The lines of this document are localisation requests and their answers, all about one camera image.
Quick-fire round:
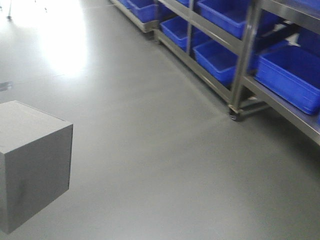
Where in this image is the gray square base block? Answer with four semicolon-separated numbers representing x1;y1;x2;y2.
0;100;73;234

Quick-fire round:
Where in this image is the stainless steel shelving rack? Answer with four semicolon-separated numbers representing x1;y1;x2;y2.
114;0;320;143

